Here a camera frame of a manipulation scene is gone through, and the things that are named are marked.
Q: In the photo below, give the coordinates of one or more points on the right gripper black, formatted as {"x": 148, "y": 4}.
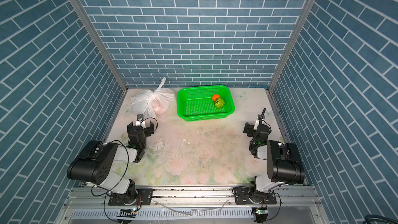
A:
{"x": 250, "y": 127}

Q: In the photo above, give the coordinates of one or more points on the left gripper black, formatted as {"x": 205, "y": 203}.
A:
{"x": 137, "y": 127}

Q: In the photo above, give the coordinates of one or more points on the white plastic bag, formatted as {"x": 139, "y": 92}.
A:
{"x": 152, "y": 103}

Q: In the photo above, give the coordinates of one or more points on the green plastic basket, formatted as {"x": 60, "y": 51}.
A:
{"x": 195, "y": 104}

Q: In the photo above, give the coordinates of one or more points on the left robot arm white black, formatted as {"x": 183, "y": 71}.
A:
{"x": 94, "y": 163}

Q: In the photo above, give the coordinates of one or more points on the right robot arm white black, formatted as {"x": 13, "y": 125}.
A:
{"x": 283, "y": 160}

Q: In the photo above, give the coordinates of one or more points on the green toy fruit in basket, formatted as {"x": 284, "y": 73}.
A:
{"x": 219, "y": 103}

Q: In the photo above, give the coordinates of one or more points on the orange toy fruit in basket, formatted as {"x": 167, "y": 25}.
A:
{"x": 215, "y": 96}

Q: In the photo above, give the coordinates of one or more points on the right controller board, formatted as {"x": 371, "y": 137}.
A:
{"x": 260, "y": 214}

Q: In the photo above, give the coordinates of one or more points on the controller board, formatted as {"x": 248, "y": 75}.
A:
{"x": 260, "y": 214}
{"x": 126, "y": 215}

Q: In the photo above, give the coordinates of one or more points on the left controller board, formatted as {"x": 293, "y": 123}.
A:
{"x": 126, "y": 215}

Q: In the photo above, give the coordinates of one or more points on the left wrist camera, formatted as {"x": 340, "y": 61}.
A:
{"x": 140, "y": 119}

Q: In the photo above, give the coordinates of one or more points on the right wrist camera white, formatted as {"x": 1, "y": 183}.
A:
{"x": 257, "y": 122}

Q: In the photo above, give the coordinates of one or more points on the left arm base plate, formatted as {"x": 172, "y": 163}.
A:
{"x": 138, "y": 197}

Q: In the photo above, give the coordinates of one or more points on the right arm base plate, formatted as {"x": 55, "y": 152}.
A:
{"x": 244, "y": 196}

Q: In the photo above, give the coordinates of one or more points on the aluminium mounting rail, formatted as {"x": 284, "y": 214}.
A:
{"x": 217, "y": 196}

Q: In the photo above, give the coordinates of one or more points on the white vented cable duct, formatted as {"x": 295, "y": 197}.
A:
{"x": 165, "y": 214}

